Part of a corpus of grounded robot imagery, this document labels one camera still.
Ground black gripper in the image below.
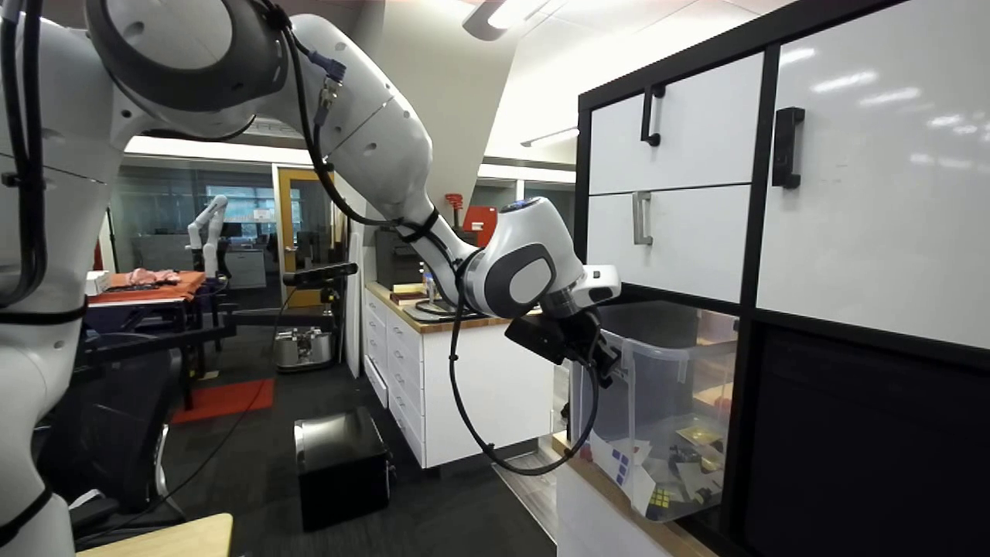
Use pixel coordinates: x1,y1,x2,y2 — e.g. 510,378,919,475
548,306,627,394

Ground clear plastic storage bin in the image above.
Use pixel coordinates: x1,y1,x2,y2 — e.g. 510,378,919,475
570,296,744,522

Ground white counter cabinet wooden top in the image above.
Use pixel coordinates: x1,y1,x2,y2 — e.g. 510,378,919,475
360,280,559,475

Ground large white cabinet door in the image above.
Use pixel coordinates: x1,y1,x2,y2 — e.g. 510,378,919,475
754,0,990,352

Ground white dotted box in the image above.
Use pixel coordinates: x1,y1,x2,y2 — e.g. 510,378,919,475
605,436,662,519

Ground beige block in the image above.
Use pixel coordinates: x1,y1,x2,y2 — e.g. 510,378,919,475
674,425,726,457

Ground red object on counter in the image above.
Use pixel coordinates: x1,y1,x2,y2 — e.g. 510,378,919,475
460,200,502,252

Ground black box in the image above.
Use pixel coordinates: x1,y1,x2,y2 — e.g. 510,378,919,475
291,410,395,536

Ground metal bucket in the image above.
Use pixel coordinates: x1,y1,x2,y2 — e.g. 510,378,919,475
270,325,341,375

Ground wooden door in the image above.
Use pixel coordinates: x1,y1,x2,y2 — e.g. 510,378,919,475
270,163,349,317

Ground red floor mat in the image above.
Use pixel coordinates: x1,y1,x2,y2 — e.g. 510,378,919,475
166,375,281,430

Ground red table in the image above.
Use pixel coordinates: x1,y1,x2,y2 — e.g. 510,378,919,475
82,267,227,413

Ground light wooden table corner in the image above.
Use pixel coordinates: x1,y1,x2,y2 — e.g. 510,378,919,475
70,512,238,557

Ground black office chair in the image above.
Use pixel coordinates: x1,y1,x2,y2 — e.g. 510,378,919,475
36,343,184,514

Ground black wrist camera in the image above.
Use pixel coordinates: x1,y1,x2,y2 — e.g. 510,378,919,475
502,308,574,368

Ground silver drawer handle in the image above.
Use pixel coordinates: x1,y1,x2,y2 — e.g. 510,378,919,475
627,188,656,252

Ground white drawer with silver handle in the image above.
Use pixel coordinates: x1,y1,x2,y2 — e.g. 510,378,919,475
581,182,754,306

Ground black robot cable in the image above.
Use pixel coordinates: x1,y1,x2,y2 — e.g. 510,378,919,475
0,0,606,480

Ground small black drawer handle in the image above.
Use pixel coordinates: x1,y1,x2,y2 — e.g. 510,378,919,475
638,81,668,148

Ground white drawer with black handle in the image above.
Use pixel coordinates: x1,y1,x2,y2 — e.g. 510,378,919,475
586,51,768,197

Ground black frame cabinet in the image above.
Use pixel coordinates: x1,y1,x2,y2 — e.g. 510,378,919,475
574,0,990,557

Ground black door handle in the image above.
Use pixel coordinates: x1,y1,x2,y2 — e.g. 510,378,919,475
771,102,808,192

